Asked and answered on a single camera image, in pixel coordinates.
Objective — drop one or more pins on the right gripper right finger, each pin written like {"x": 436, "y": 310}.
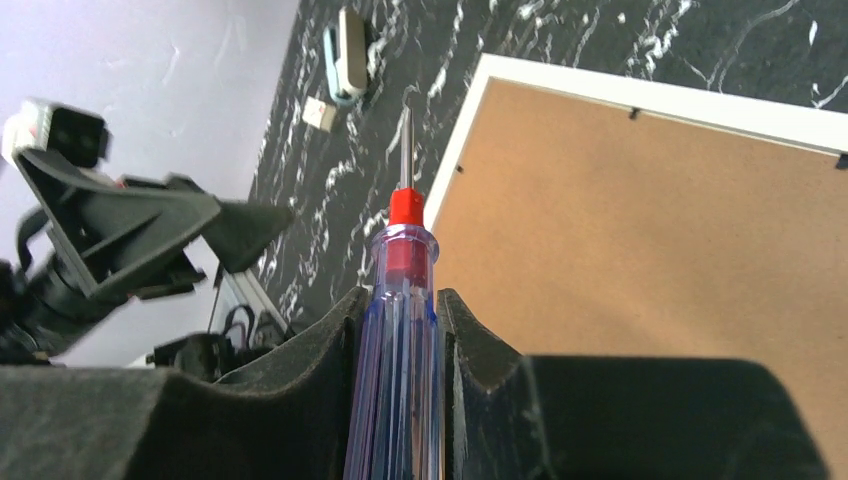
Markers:
{"x": 518, "y": 416}

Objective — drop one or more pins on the blue red screwdriver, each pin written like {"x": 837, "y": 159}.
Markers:
{"x": 397, "y": 418}

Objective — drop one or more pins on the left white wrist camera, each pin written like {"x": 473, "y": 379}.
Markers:
{"x": 82, "y": 137}

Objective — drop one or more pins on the white staple box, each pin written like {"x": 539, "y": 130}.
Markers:
{"x": 318, "y": 114}

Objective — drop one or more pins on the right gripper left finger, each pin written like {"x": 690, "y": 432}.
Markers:
{"x": 283, "y": 416}

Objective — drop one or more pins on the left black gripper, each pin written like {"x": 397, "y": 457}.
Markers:
{"x": 115, "y": 244}

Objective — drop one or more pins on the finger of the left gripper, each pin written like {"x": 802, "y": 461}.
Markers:
{"x": 241, "y": 231}

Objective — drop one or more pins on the white picture frame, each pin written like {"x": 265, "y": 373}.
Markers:
{"x": 581, "y": 212}

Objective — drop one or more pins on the light blue stapler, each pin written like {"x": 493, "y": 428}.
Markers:
{"x": 345, "y": 57}

